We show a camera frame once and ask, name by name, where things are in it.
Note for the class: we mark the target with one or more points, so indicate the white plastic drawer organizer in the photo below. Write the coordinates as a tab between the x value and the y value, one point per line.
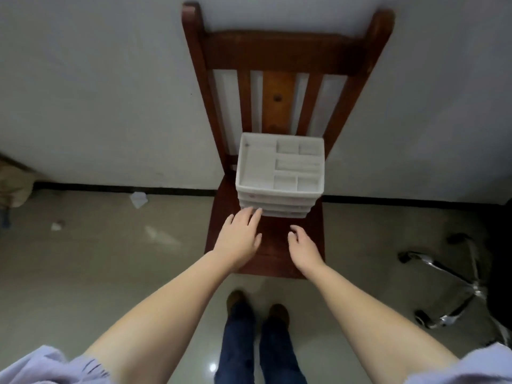
260	169

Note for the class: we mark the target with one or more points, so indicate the small white paper scrap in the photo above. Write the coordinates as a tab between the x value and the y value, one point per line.
56	225

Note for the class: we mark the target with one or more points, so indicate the person's left forearm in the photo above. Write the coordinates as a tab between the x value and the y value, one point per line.
160	315

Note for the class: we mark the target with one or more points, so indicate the person's right forearm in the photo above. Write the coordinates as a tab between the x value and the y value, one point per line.
372	323

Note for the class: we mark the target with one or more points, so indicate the beige bag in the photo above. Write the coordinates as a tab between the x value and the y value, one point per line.
16	187

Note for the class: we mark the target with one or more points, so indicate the white crumpled paper scrap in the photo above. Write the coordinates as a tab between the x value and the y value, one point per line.
138	200

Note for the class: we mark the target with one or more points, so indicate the light purple shirt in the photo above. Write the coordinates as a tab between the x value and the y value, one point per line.
36	367

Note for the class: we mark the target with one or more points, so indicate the brown wooden chair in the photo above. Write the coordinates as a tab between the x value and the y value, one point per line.
276	95

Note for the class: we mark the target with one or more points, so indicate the brown shoe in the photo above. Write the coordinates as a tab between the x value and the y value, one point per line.
279	311
235	299

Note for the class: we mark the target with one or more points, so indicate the chrome base office chair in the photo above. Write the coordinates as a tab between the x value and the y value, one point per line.
468	289

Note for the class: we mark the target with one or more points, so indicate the person's left little finger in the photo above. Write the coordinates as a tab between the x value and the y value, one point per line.
227	223

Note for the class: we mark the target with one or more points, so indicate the person's right thumb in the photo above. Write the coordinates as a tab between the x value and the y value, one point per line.
291	240

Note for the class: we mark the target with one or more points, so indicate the blue jeans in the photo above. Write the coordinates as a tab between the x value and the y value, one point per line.
276	355

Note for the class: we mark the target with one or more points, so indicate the person's left thumb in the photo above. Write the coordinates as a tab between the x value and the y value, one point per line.
257	240

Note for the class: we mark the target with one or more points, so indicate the person's left hand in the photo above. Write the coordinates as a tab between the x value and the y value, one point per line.
236	241

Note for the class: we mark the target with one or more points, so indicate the person's right hand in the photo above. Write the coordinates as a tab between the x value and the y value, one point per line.
306	253

